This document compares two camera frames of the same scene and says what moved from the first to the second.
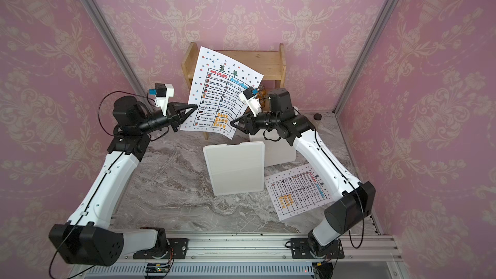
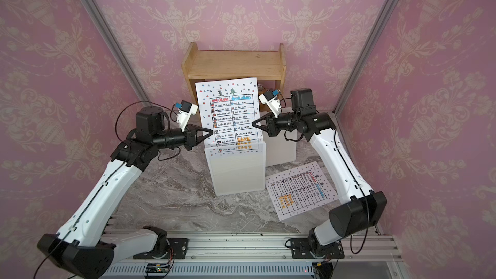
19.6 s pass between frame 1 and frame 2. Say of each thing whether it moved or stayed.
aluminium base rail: stayed
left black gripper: moved
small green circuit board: stayed
